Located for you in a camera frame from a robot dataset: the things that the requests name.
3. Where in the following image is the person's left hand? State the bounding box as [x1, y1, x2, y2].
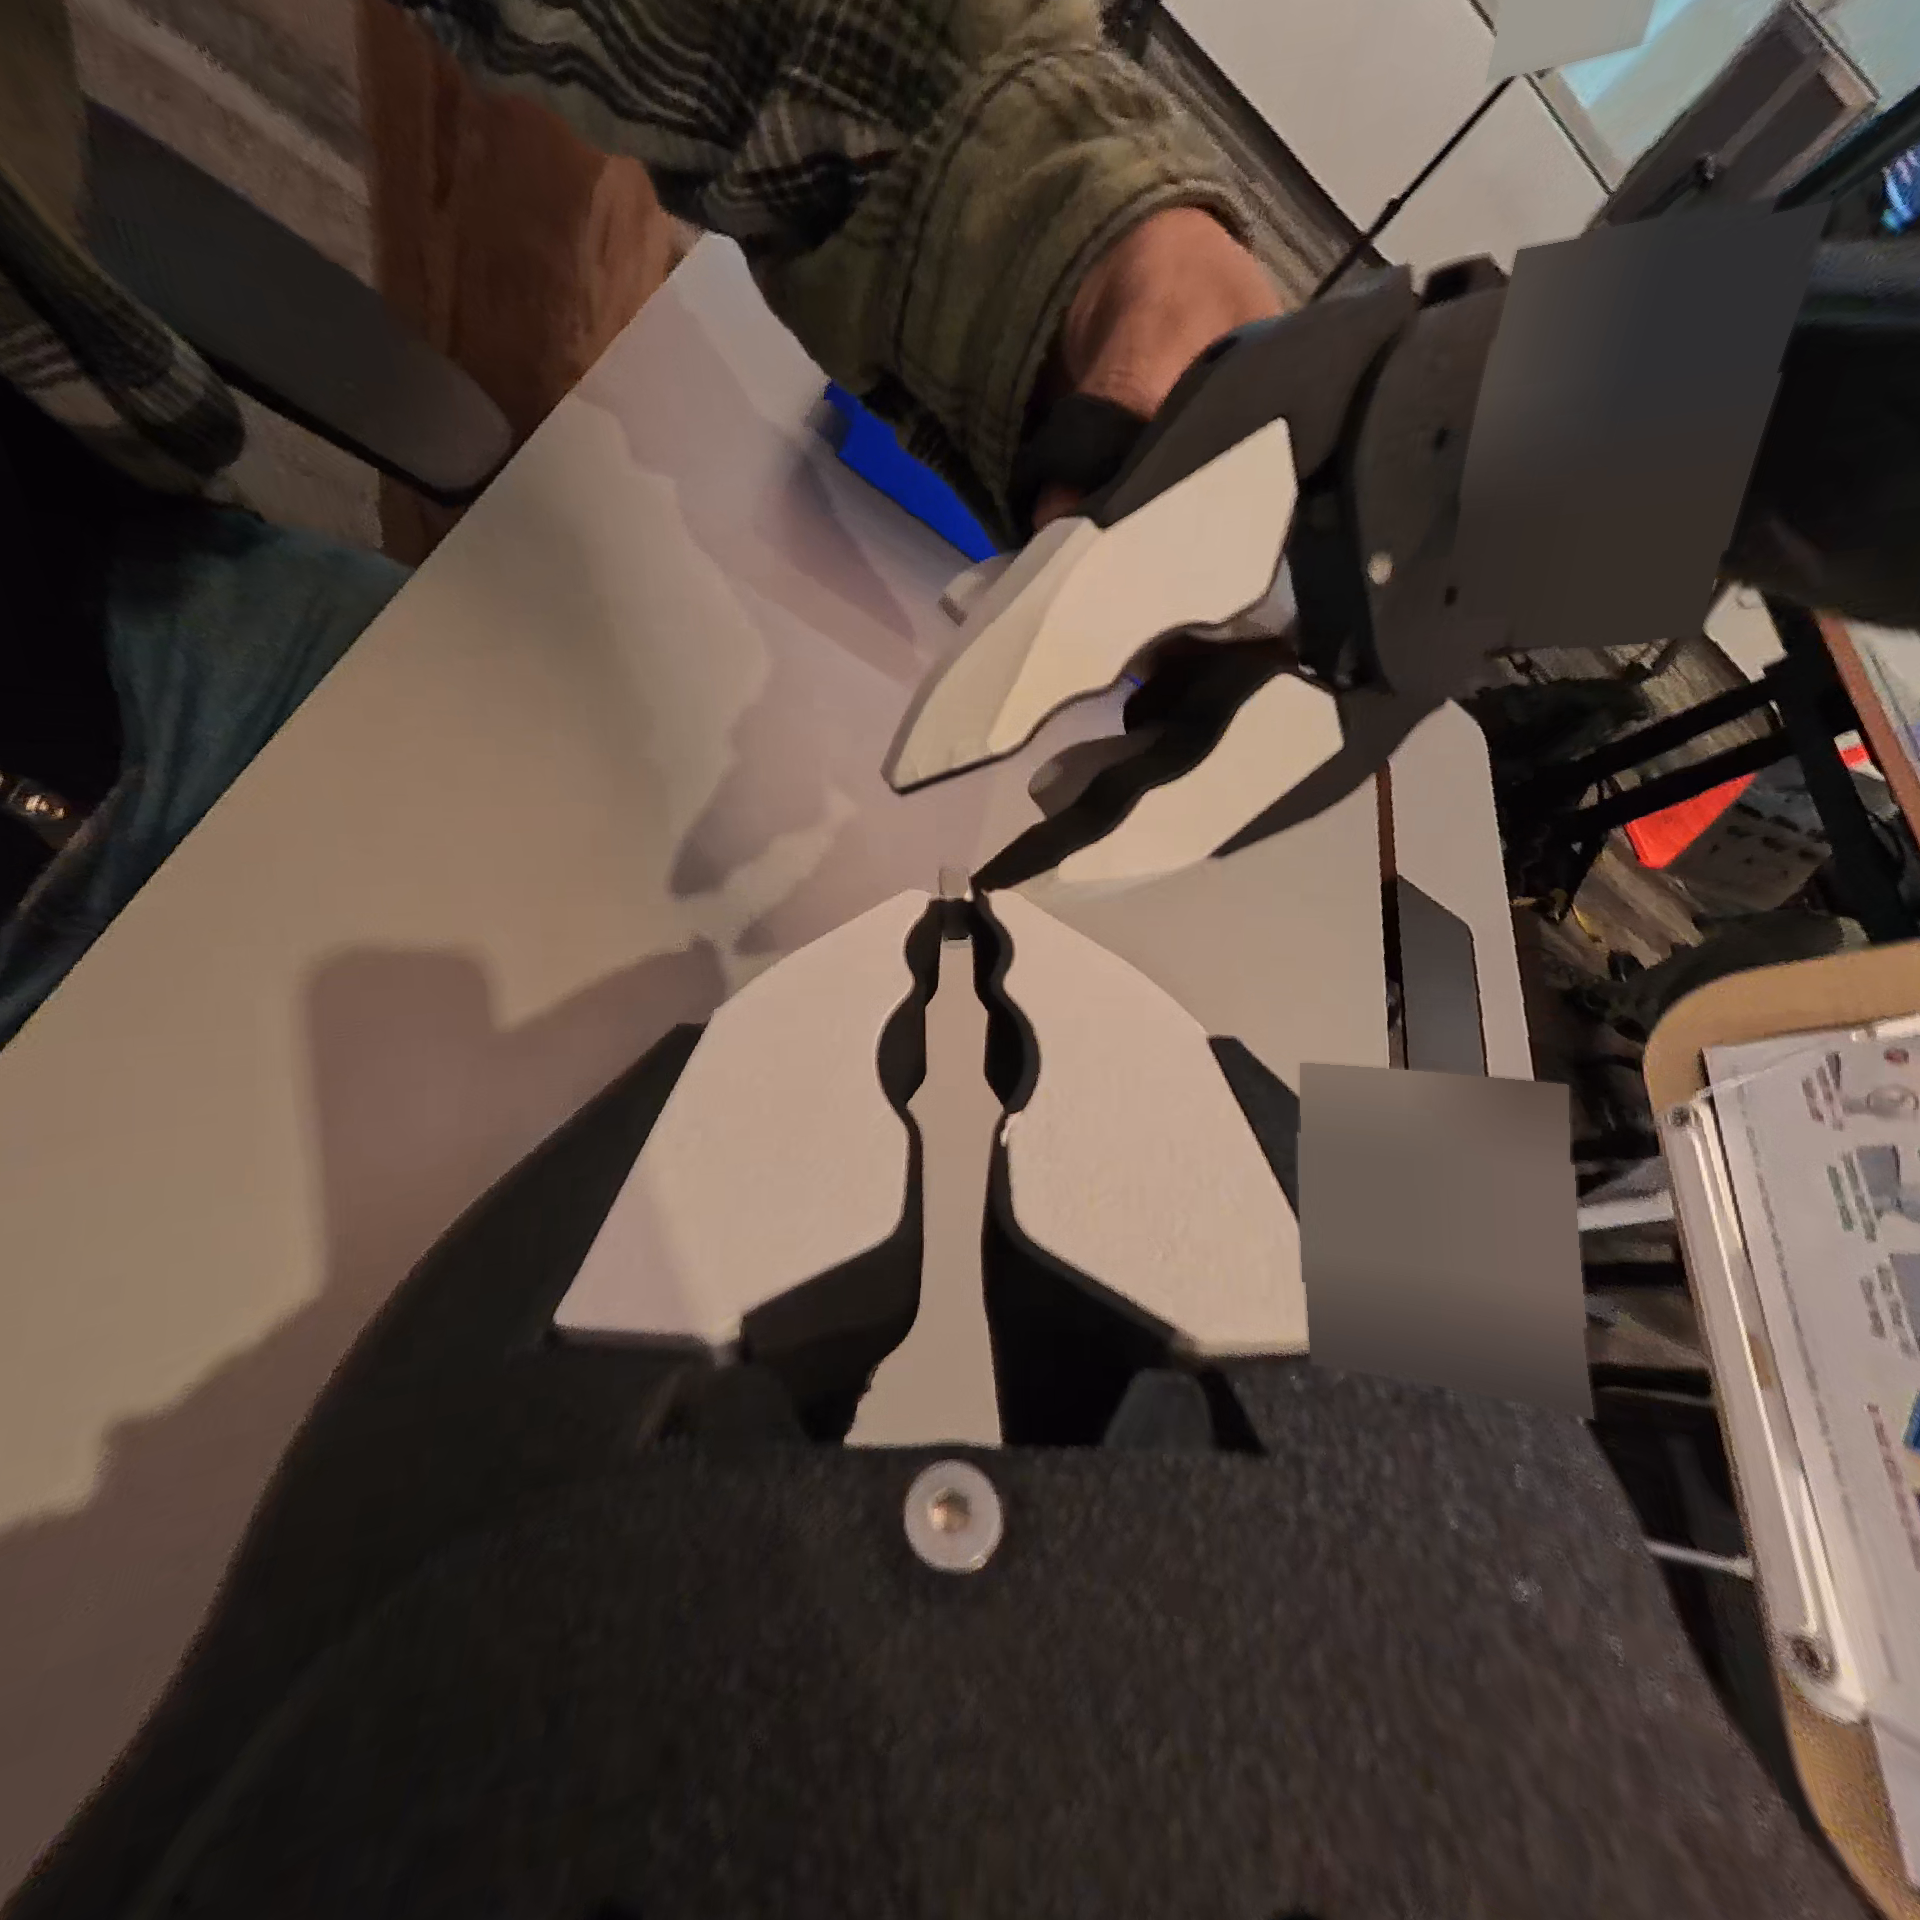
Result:
[1026, 208, 1288, 529]

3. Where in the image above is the orange traffic cone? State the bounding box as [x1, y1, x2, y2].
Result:
[1626, 772, 1757, 868]

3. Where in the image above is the wooden-top table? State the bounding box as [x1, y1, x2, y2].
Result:
[1498, 600, 1920, 946]

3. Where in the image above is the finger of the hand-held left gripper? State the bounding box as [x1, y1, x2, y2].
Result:
[882, 416, 1305, 794]
[966, 660, 1389, 889]

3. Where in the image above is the person's left forearm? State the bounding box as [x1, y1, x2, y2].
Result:
[405, 0, 1248, 541]

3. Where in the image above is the blue plastic bin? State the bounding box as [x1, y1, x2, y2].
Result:
[823, 382, 1004, 564]

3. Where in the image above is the black chair armrest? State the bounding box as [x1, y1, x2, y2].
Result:
[74, 106, 519, 506]

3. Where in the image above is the person's own body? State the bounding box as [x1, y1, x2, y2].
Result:
[0, 141, 414, 1038]

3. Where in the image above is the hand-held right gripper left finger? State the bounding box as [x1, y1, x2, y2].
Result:
[550, 888, 943, 1442]

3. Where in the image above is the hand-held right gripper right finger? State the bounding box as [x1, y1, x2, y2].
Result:
[966, 888, 1309, 1450]

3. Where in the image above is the black table cable cover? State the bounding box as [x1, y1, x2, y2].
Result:
[1394, 877, 1488, 1074]

